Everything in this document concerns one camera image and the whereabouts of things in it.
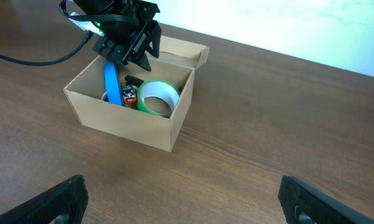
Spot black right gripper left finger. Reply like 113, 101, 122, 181
0, 174, 88, 224

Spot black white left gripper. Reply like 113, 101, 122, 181
93, 1, 162, 72

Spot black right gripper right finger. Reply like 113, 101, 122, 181
278, 175, 374, 224

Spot brown cardboard box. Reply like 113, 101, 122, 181
63, 36, 210, 152

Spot black silver marker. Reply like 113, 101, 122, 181
124, 75, 144, 87

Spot orange black stapler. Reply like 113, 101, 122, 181
121, 84, 137, 104

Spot green tape roll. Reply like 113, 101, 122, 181
137, 79, 180, 118

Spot blue plastic case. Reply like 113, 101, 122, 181
104, 61, 124, 106

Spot white tape roll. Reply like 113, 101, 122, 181
101, 92, 109, 102

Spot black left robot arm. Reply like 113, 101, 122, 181
59, 0, 161, 72

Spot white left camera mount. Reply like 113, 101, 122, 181
69, 18, 105, 37

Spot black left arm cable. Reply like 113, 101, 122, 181
0, 30, 94, 67

